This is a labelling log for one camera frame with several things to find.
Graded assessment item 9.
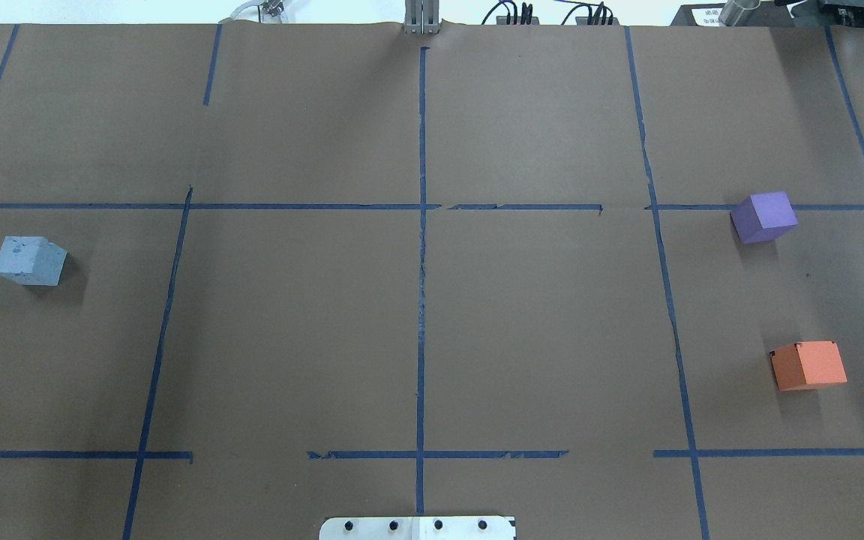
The orange foam block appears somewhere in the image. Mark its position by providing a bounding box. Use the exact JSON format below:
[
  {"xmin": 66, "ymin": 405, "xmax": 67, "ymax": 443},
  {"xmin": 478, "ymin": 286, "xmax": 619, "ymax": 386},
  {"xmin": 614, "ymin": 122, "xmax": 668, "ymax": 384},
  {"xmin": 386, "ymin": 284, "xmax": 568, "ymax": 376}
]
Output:
[{"xmin": 770, "ymin": 340, "xmax": 849, "ymax": 391}]

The aluminium frame post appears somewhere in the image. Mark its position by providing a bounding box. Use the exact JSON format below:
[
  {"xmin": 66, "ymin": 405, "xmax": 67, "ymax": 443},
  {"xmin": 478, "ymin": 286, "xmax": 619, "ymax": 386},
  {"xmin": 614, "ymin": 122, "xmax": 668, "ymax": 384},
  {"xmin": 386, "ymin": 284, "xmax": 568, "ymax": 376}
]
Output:
[{"xmin": 403, "ymin": 0, "xmax": 441, "ymax": 35}]

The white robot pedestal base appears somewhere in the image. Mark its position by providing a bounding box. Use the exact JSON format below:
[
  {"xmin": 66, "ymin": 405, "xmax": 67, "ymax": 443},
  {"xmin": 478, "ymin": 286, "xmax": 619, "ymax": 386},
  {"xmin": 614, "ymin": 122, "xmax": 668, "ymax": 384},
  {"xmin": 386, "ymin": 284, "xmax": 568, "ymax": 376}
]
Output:
[{"xmin": 319, "ymin": 515, "xmax": 518, "ymax": 539}]

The light blue foam block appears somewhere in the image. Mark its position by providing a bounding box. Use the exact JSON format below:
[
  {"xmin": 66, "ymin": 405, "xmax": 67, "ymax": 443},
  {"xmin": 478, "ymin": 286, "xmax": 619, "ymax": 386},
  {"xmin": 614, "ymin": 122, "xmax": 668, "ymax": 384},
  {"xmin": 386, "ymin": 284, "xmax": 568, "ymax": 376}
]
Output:
[{"xmin": 0, "ymin": 235, "xmax": 68, "ymax": 287}]

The purple foam block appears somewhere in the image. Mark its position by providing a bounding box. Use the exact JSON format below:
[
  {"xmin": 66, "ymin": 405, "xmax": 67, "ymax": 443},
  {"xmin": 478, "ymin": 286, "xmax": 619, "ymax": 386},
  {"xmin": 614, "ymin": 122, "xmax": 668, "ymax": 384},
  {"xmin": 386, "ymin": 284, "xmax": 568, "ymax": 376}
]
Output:
[{"xmin": 730, "ymin": 191, "xmax": 799, "ymax": 244}]

